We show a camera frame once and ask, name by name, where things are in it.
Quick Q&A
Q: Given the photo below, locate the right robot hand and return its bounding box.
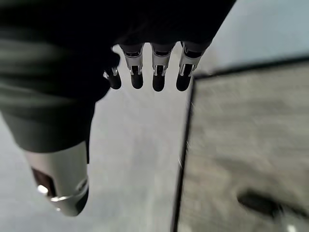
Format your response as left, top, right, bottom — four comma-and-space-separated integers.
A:
0, 0, 239, 217

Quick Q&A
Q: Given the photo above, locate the grey cabinet with black edge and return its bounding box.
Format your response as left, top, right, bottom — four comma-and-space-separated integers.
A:
170, 56, 309, 232

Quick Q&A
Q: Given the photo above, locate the dark cabinet handle recess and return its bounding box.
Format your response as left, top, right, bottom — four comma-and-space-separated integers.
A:
236, 189, 287, 215

